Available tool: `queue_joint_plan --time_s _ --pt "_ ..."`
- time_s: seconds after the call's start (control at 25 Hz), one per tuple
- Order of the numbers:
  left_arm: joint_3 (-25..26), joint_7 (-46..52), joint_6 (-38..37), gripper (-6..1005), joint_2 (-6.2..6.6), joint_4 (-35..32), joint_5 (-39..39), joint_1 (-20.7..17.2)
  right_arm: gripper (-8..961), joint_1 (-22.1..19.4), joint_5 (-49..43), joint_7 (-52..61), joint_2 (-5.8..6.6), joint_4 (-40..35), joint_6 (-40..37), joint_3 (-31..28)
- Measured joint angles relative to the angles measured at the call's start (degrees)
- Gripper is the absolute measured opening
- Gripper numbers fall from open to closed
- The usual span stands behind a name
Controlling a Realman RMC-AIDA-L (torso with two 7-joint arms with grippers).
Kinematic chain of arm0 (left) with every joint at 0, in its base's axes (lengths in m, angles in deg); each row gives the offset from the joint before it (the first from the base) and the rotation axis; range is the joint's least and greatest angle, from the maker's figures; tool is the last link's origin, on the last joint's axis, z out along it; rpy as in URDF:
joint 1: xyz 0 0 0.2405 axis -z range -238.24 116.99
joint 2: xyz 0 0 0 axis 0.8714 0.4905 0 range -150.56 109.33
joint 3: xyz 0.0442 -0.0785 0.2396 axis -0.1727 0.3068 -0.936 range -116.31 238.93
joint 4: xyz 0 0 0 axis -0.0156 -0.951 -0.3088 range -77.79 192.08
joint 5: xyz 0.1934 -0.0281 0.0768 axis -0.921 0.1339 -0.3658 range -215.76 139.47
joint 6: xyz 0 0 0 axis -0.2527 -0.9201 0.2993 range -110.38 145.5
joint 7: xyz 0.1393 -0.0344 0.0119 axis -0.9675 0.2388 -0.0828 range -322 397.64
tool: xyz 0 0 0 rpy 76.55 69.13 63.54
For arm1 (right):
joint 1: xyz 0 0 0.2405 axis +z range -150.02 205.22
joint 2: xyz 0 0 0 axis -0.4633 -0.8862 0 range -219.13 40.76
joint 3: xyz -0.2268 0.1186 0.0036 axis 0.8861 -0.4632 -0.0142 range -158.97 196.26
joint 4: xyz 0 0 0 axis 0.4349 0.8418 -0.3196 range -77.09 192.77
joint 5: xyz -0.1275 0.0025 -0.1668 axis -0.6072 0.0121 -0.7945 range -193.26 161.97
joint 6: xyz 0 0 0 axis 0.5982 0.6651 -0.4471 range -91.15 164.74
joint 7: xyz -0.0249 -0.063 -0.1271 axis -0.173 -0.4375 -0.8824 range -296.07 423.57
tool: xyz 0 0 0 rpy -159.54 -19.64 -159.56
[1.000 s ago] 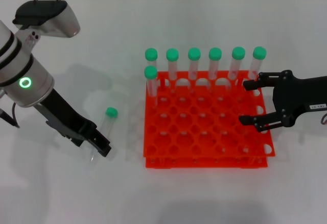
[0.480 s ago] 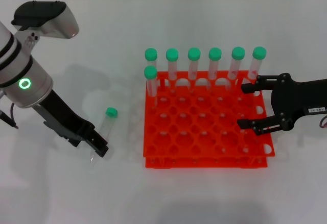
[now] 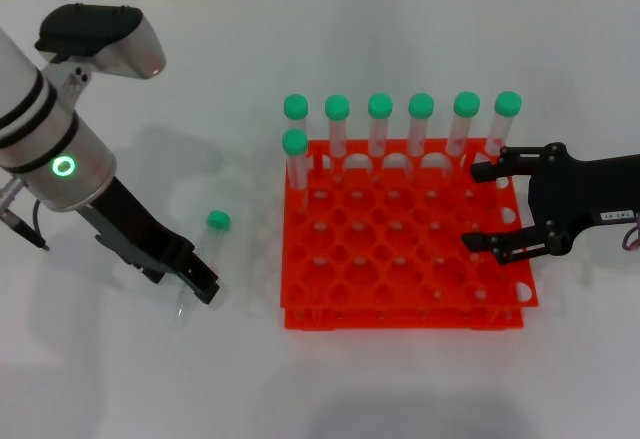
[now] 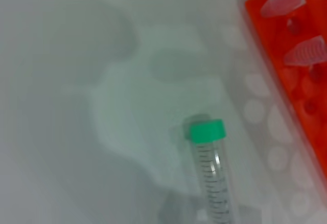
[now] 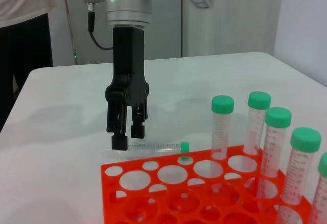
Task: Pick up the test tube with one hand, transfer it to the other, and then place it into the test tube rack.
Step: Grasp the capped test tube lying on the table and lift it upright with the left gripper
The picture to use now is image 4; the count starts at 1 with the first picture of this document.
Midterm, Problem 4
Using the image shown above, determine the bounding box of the clear test tube green cap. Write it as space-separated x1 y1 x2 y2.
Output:
260 0 307 18
189 118 237 224
284 35 325 67

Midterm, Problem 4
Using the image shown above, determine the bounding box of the orange test tube rack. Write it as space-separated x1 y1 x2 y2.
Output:
244 0 327 184

